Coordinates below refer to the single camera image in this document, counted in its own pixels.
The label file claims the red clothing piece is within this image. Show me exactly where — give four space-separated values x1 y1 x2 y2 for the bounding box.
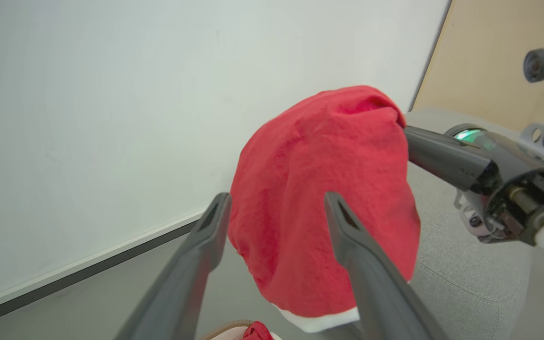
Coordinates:
241 321 275 340

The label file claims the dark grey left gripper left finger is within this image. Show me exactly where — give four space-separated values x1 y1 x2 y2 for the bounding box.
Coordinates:
115 192 233 340

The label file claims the grey fabric sofa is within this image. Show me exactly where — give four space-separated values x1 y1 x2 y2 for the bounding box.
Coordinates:
348 108 544 340

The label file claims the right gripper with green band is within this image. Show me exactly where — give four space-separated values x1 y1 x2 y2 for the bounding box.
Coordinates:
403 124 544 247

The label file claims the red garment with white trim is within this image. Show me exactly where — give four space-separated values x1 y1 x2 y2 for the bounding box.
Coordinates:
228 85 421 333

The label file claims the dark grey baseboard strip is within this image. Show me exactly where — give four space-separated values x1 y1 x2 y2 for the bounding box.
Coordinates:
0 216 203 331

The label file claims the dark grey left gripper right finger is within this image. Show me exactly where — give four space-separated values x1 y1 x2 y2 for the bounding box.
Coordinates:
324 191 448 340

